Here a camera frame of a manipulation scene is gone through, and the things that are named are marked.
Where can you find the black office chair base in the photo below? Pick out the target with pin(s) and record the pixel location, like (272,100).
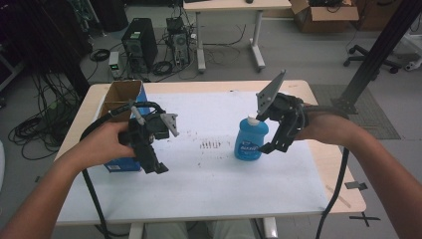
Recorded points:
(365,56)

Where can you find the small white power supply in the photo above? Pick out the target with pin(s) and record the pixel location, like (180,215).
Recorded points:
(113,63)

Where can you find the black tape cross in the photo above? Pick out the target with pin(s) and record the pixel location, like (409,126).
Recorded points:
(364,218)

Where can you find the person's right hand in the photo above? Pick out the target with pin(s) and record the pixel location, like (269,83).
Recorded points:
(325,127)

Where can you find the black curtain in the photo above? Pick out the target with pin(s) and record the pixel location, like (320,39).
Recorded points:
(40,30)

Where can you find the blue plastic bottle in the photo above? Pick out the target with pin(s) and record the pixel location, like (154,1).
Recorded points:
(249,139)

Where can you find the white table leg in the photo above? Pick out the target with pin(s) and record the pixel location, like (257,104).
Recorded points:
(136,231)
(270,228)

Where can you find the black metal stand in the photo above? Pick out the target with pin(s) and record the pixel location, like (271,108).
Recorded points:
(378,49)

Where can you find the white table mat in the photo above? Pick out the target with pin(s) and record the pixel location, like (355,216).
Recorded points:
(215,179)

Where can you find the grey floor mat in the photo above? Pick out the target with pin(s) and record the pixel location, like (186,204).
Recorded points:
(375,113)

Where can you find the beige tape strip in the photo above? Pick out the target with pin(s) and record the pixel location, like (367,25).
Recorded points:
(338,196)

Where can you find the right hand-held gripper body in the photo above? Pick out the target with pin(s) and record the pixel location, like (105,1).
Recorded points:
(285,108)

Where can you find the person's left hand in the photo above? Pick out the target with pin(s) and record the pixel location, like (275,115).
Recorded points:
(99,144)

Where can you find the open brown cardboard box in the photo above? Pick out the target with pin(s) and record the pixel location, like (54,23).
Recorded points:
(325,16)

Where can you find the small black computer tower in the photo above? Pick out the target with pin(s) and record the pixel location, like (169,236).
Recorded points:
(179,43)

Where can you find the white desk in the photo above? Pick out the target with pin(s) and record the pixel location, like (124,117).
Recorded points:
(232,5)

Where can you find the large black computer tower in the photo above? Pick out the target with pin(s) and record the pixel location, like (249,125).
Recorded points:
(141,43)

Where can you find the blue cardboard box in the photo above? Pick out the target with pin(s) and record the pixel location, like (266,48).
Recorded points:
(124,96)

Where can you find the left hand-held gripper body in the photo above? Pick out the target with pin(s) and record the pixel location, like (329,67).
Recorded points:
(149,127)

